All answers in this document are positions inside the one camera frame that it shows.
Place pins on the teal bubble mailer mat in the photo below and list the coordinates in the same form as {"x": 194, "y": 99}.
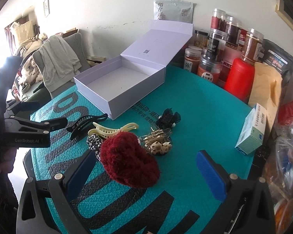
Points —
{"x": 181, "y": 201}

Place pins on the person's left hand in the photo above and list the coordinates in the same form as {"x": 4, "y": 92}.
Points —
{"x": 7, "y": 159}

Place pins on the teal white medicine box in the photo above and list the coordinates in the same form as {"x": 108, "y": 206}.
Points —
{"x": 253, "y": 130}

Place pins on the jar with orange label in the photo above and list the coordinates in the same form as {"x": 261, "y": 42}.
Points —
{"x": 192, "y": 59}

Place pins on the silver foil pouch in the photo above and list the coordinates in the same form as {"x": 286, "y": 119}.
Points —
{"x": 173, "y": 10}

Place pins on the white wall switch plate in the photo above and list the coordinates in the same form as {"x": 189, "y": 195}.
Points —
{"x": 46, "y": 7}

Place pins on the cream yellow hair claw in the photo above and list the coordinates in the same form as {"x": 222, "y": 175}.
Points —
{"x": 106, "y": 132}

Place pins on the gold pearl hair clip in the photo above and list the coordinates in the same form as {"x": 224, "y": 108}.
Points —
{"x": 157, "y": 143}

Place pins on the grey sweatshirt on chair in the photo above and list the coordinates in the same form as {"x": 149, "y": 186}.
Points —
{"x": 60, "y": 62}

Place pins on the clear plastic bag of items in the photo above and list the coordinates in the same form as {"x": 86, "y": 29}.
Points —
{"x": 278, "y": 170}

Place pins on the black hair claw clip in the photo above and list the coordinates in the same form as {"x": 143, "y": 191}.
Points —
{"x": 82, "y": 123}

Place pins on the dark red fuzzy scrunchie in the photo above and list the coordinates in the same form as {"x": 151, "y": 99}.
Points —
{"x": 127, "y": 163}

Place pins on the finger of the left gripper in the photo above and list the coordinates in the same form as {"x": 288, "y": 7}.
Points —
{"x": 17, "y": 124}
{"x": 14, "y": 107}

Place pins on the black white checkered bow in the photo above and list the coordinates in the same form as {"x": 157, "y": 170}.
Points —
{"x": 94, "y": 143}

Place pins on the jar with red label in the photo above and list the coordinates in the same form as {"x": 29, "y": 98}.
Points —
{"x": 209, "y": 70}

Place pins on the black snack bag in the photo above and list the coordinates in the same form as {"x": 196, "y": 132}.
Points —
{"x": 278, "y": 58}

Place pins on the red cylindrical canister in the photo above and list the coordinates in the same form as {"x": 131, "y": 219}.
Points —
{"x": 240, "y": 79}

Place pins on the gold picture frame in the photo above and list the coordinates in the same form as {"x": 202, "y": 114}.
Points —
{"x": 285, "y": 12}

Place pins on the tall jar black label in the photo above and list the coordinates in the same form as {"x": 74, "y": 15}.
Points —
{"x": 216, "y": 45}

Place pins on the brown paper bag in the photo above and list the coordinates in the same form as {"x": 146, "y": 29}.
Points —
{"x": 266, "y": 91}

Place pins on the black bow hair clip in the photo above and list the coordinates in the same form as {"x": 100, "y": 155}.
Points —
{"x": 168, "y": 119}

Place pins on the white open gift box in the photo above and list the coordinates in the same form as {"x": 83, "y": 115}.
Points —
{"x": 115, "y": 85}

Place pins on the tall jar dark red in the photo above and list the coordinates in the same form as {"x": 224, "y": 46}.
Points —
{"x": 218, "y": 20}

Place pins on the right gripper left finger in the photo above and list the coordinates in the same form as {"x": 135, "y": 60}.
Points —
{"x": 34, "y": 216}

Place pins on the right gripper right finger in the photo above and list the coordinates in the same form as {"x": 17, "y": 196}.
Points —
{"x": 246, "y": 206}

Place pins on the tall jar brown spice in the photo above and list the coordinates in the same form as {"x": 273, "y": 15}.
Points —
{"x": 252, "y": 47}

